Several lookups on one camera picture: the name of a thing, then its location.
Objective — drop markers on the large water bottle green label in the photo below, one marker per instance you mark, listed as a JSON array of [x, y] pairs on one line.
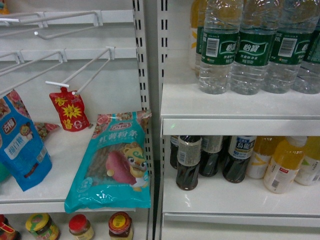
[[296, 25], [220, 37], [259, 24]]

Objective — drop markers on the teal sweet potato noodle bag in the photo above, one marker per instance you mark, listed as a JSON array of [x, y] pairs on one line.
[[113, 172]]

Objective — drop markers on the dark oolong tea bottle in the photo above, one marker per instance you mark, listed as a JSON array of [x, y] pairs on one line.
[[188, 161], [210, 153], [240, 150]]

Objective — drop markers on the white slotted shelf upright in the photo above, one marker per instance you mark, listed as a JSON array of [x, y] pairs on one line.
[[142, 57]]

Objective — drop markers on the blue sugar bag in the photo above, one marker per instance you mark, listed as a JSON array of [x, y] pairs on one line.
[[22, 150]]

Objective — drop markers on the yellow juice bottle white cap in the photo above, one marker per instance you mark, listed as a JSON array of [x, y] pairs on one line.
[[285, 164]]

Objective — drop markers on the red sauce pouch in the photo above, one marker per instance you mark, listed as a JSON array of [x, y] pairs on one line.
[[71, 110]]

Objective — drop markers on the sauce jar red yellow lid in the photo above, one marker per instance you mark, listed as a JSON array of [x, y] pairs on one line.
[[120, 226]]

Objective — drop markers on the white wire display hook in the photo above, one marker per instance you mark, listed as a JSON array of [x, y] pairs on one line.
[[110, 51]]

